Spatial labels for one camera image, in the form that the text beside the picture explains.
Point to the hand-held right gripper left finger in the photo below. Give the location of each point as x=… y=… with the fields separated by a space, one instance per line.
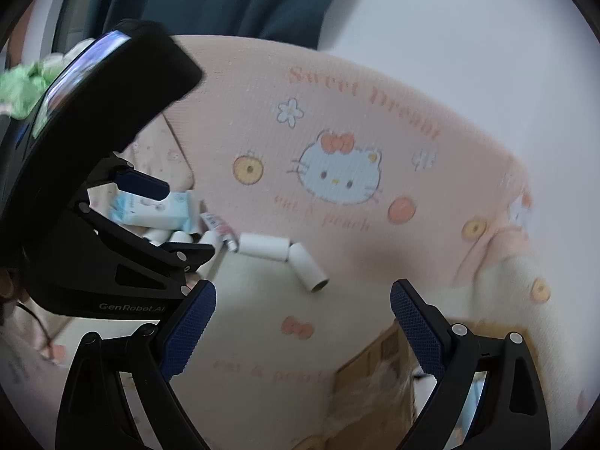
x=187 y=333

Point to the light blue tissue pack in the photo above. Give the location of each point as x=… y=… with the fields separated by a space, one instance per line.
x=178 y=211

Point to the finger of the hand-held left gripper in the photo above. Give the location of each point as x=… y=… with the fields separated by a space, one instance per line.
x=140 y=185
x=178 y=252

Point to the pink printed pillow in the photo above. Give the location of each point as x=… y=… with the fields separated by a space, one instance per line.
x=159 y=150

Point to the dark teal cloth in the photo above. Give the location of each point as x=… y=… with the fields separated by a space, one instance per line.
x=211 y=0

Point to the pink cartoon printed quilt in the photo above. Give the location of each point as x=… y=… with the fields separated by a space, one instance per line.
x=328 y=103

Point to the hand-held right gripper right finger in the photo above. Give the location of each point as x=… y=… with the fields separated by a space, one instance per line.
x=417 y=328

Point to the light green cloth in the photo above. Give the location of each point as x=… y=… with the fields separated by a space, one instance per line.
x=18 y=84

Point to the brown cardboard box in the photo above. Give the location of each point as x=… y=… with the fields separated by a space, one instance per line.
x=370 y=375

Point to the white paper roll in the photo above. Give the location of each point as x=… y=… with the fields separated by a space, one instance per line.
x=304 y=265
x=262 y=246
x=180 y=236
x=204 y=238
x=157 y=235

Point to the pink and white tube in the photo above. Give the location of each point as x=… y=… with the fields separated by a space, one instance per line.
x=218 y=229

